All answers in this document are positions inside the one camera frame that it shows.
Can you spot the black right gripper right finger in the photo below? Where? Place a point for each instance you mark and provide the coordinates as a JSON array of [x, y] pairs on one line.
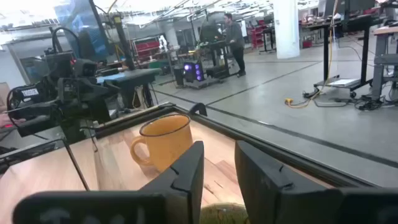
[[264, 186]]

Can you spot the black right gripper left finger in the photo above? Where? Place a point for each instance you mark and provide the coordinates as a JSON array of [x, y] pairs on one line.
[[183, 186]]

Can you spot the yellow ceramic mug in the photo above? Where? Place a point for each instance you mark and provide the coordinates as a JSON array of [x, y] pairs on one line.
[[168, 146]]

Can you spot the green glazed ceramic mug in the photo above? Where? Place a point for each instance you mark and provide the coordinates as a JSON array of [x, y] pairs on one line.
[[224, 215]]

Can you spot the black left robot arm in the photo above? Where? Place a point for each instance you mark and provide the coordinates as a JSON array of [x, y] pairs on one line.
[[34, 102]]

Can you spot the black workbench with blue top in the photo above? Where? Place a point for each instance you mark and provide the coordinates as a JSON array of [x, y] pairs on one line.
[[130, 77]]

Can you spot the dark blue panel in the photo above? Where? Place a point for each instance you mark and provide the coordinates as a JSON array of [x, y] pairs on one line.
[[84, 28]]

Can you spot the red storage rack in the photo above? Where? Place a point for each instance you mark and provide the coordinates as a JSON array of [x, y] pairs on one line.
[[257, 34], [147, 49]]

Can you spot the black bin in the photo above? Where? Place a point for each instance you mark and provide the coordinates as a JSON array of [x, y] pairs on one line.
[[178, 76]]

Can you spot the computer tower with purple lights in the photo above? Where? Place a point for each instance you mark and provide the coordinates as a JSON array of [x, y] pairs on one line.
[[193, 71]]

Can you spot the white flat panel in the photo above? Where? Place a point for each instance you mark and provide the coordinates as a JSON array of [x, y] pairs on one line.
[[343, 82]]

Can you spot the black equipment cart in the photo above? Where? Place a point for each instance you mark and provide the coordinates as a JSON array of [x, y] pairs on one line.
[[214, 59]]

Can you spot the person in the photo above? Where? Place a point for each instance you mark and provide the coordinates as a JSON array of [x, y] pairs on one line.
[[234, 37]]

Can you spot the white pillar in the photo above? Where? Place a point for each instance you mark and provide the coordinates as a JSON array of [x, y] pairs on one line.
[[286, 31]]

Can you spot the grey desk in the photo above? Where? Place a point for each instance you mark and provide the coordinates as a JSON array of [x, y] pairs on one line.
[[384, 56]]

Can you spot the black standing desk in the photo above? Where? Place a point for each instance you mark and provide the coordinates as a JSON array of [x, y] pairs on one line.
[[342, 26]]

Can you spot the dark desk monitor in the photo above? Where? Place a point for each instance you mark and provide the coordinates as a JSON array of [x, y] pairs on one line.
[[351, 7]]

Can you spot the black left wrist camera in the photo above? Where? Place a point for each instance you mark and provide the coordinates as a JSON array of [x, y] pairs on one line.
[[85, 68]]

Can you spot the black table edge rail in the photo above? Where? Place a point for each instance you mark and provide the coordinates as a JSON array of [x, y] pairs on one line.
[[133, 123]]

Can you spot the black post with yellow label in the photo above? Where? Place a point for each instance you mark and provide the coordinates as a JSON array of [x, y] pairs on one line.
[[124, 43]]

